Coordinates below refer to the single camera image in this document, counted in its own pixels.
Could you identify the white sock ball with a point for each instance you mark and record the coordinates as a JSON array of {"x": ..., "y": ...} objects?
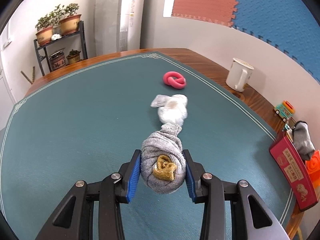
[{"x": 172, "y": 112}]

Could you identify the white mug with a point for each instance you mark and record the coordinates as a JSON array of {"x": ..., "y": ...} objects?
[{"x": 236, "y": 76}]

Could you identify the small white ornament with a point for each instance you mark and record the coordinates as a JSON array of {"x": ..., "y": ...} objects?
[{"x": 56, "y": 37}]

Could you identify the leafy green potted plant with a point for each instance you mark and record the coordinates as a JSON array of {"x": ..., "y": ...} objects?
[{"x": 56, "y": 15}]

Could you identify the red storage box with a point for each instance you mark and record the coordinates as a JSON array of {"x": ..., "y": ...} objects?
[{"x": 290, "y": 165}]

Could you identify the potted plant in clay pot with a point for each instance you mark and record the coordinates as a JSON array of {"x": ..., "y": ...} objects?
[
  {"x": 45, "y": 36},
  {"x": 70, "y": 25}
]

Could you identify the black metal plant rack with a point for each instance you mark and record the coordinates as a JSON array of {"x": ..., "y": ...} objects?
[{"x": 40, "y": 57}]

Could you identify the small potted plant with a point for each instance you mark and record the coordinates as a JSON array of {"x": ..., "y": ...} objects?
[{"x": 73, "y": 58}]

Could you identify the red foam wall mat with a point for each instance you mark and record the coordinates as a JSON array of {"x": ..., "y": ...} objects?
[{"x": 205, "y": 0}]

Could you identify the decorated brown pot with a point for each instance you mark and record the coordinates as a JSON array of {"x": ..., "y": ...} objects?
[{"x": 57, "y": 62}]

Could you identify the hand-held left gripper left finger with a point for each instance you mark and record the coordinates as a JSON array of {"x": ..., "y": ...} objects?
[{"x": 133, "y": 177}]

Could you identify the grey sock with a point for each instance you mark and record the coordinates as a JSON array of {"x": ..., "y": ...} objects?
[{"x": 162, "y": 150}]

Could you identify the white wall socket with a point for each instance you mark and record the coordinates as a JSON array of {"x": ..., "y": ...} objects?
[{"x": 7, "y": 43}]

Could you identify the orange toy cube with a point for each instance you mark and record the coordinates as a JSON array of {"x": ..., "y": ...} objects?
[{"x": 314, "y": 166}]

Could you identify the blue foam wall mat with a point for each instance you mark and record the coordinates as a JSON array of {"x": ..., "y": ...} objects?
[{"x": 280, "y": 12}]

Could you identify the wooden sticks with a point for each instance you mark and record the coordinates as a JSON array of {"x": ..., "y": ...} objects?
[{"x": 27, "y": 76}]

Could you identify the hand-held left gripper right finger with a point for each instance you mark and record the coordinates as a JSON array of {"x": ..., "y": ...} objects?
[{"x": 189, "y": 182}]

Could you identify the small toy car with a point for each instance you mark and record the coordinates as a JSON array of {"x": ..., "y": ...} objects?
[{"x": 283, "y": 110}]

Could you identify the white standing air conditioner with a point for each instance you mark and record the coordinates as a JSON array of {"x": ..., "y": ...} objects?
[{"x": 112, "y": 17}]

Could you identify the grey knitted glove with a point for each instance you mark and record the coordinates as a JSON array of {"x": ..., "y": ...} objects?
[{"x": 302, "y": 142}]

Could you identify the clear plastic packet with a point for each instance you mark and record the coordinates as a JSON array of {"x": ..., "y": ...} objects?
[{"x": 158, "y": 101}]

